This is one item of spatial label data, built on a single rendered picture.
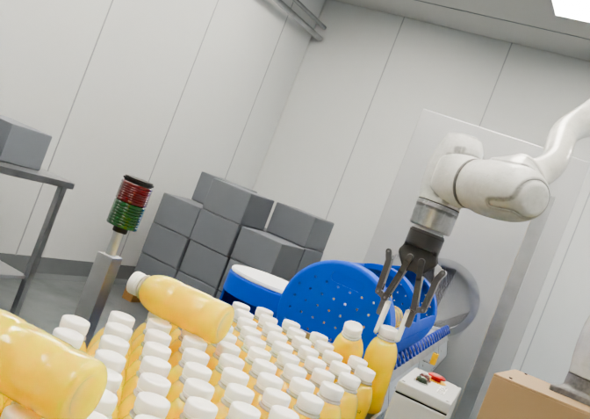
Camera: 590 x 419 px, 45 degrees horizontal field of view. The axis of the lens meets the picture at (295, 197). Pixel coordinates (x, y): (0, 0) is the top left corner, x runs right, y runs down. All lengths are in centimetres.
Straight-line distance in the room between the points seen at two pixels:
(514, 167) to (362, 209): 595
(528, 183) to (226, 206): 437
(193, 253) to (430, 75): 313
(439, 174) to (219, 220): 421
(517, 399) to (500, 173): 63
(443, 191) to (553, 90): 569
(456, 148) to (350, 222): 585
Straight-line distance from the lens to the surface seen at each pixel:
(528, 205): 133
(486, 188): 135
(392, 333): 150
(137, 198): 141
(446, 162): 145
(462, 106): 720
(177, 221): 579
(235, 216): 550
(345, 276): 172
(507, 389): 178
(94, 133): 573
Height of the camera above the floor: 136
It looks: 1 degrees down
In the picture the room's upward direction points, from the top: 21 degrees clockwise
